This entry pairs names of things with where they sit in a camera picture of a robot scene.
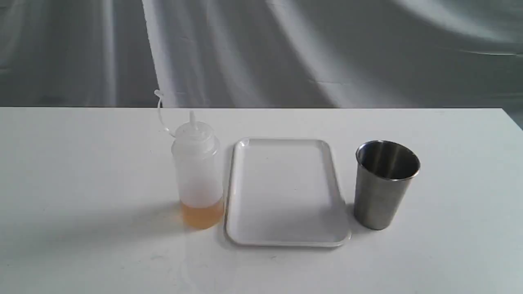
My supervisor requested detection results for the clear plastic squeeze bottle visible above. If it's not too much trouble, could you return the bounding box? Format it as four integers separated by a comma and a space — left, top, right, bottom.
154, 89, 225, 229

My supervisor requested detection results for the stainless steel cup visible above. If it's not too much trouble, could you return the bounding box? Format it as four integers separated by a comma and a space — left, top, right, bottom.
353, 140, 421, 230

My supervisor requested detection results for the white rectangular plastic tray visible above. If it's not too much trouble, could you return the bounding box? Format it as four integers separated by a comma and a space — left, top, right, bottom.
224, 138, 352, 249

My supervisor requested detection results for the grey backdrop cloth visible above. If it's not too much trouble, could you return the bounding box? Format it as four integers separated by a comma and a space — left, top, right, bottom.
0, 0, 523, 126

